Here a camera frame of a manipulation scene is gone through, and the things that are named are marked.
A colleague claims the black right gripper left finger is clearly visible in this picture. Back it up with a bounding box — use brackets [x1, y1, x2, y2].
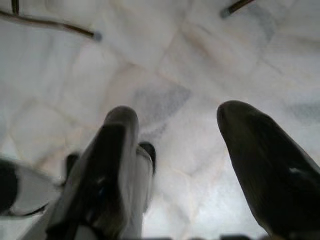
[47, 106, 141, 240]

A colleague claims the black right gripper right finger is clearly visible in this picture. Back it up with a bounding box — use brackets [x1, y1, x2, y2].
[216, 100, 320, 240]

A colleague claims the black curved table leg frame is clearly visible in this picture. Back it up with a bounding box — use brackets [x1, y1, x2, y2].
[0, 0, 103, 42]

